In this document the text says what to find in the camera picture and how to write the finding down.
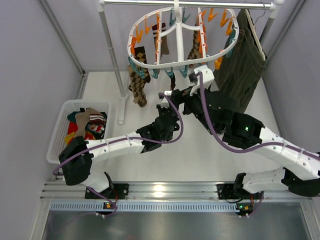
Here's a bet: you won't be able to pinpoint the tan sock maroon white stripes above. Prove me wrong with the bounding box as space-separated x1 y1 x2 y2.
74 107 107 139

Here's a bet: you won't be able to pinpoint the brown orange argyle sock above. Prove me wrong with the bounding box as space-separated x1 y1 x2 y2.
170 73 176 91

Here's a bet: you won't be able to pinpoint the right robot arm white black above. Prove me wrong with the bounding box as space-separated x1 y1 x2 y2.
171 88 320 197

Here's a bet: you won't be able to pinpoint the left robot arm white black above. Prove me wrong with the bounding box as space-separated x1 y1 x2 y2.
59 105 183 197

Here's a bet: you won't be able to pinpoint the pile of socks in basket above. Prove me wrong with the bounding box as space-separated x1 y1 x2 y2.
64 107 108 145

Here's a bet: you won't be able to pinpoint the white oval clip hanger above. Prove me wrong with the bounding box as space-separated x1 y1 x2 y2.
127 4 239 78

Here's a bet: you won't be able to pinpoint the white clothes hanger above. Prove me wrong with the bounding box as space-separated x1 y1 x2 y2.
245 9 266 61

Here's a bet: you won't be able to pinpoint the brown tan argyle sock left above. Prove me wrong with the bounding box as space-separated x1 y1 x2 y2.
127 65 151 108

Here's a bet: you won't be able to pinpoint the argyle sock right inner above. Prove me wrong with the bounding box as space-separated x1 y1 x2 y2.
187 31 203 60

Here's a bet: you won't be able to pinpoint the olive green hanging garment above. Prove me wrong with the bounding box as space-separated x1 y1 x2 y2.
213 9 267 113

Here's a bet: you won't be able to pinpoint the tan striped sock inner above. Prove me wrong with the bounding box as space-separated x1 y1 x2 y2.
152 23 170 61

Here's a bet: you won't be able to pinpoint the dark brown argyle sock rear-left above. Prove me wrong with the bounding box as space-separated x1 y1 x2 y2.
134 46 147 64

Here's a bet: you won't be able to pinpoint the white laundry basket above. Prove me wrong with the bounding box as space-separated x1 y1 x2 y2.
46 99 114 164

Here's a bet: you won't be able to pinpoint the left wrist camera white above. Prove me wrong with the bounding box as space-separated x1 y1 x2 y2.
158 90 173 109

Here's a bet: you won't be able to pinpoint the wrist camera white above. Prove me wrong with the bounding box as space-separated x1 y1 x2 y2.
188 64 215 96
158 90 173 109

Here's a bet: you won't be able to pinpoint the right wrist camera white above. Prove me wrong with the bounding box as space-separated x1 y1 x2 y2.
188 64 215 96

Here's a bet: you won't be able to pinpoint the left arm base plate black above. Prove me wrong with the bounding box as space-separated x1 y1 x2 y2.
84 183 129 200

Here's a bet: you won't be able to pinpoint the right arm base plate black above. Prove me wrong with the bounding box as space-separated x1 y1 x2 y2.
216 183 264 200

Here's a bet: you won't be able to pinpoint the clothes rack metal frame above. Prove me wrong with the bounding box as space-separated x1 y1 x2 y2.
96 0 284 125

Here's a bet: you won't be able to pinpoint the aluminium mounting rail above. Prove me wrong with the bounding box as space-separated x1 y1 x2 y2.
40 181 300 201

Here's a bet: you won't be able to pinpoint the slotted cable duct grey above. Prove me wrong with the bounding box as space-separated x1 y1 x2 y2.
50 201 240 213

